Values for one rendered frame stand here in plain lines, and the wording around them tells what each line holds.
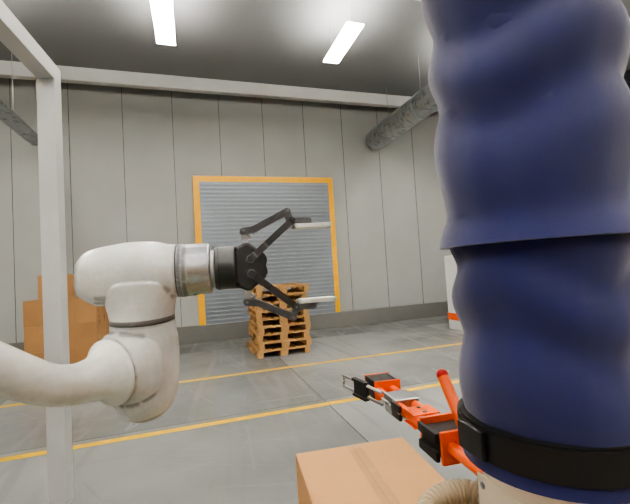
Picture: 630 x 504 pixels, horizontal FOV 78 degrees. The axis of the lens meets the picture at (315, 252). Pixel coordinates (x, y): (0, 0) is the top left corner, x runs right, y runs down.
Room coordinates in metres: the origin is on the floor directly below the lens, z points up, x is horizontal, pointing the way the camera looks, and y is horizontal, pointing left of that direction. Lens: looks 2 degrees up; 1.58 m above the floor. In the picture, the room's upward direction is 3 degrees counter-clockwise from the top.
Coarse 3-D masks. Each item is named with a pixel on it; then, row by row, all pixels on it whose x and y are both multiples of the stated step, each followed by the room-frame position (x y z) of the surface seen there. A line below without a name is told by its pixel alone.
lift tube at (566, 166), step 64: (448, 0) 0.47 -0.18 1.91; (512, 0) 0.42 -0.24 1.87; (576, 0) 0.40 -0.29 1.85; (448, 64) 0.48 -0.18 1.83; (512, 64) 0.41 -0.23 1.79; (576, 64) 0.40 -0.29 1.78; (448, 128) 0.49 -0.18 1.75; (512, 128) 0.42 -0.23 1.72; (576, 128) 0.40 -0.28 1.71; (448, 192) 0.50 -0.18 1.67; (512, 192) 0.42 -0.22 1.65; (576, 192) 0.40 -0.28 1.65
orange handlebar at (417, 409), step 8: (376, 392) 1.04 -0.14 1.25; (416, 400) 0.93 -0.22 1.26; (408, 408) 0.87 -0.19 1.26; (416, 408) 0.87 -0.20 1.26; (424, 408) 0.87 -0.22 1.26; (432, 408) 0.86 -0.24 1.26; (408, 416) 0.86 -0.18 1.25; (416, 416) 0.83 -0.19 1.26; (408, 424) 0.86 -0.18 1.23; (416, 424) 0.82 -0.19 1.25; (448, 448) 0.70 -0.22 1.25; (456, 448) 0.69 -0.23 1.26; (456, 456) 0.68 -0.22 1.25; (464, 456) 0.66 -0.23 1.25; (464, 464) 0.66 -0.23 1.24; (472, 464) 0.64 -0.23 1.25
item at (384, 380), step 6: (384, 372) 1.14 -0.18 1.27; (366, 378) 1.11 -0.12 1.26; (372, 378) 1.08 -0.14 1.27; (378, 378) 1.08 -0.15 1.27; (384, 378) 1.08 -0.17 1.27; (390, 378) 1.07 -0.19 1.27; (396, 378) 1.07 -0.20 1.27; (372, 384) 1.07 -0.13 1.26; (378, 384) 1.05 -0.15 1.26; (384, 384) 1.05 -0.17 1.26; (390, 384) 1.06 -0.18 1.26; (396, 384) 1.06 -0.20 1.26; (372, 390) 1.07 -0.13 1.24; (372, 396) 1.07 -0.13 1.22; (378, 396) 1.05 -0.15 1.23
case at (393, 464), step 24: (312, 456) 1.35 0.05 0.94; (336, 456) 1.34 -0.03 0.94; (360, 456) 1.33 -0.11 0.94; (384, 456) 1.32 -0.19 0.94; (408, 456) 1.31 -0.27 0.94; (312, 480) 1.20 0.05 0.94; (336, 480) 1.19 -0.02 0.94; (360, 480) 1.18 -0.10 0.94; (384, 480) 1.17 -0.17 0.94; (408, 480) 1.17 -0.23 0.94; (432, 480) 1.16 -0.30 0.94
